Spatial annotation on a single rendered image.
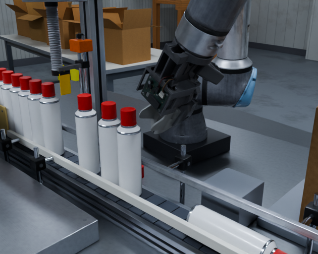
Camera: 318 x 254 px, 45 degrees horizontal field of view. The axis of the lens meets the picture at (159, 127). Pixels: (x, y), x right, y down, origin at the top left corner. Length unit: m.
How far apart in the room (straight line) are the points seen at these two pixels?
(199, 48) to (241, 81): 0.51
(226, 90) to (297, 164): 0.31
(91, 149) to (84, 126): 0.06
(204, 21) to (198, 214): 0.36
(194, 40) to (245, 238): 0.34
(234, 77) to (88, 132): 0.43
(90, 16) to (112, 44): 1.75
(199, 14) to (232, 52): 0.51
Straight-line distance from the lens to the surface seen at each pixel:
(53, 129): 1.06
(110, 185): 0.86
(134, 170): 0.83
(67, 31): 3.46
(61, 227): 0.81
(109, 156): 0.87
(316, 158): 0.79
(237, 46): 1.07
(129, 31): 2.74
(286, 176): 1.12
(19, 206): 0.89
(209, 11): 0.57
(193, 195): 0.98
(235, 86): 1.09
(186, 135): 1.14
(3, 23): 6.71
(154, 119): 0.75
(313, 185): 0.81
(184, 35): 0.60
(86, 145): 0.93
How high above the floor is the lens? 1.34
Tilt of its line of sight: 21 degrees down
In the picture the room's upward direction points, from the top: straight up
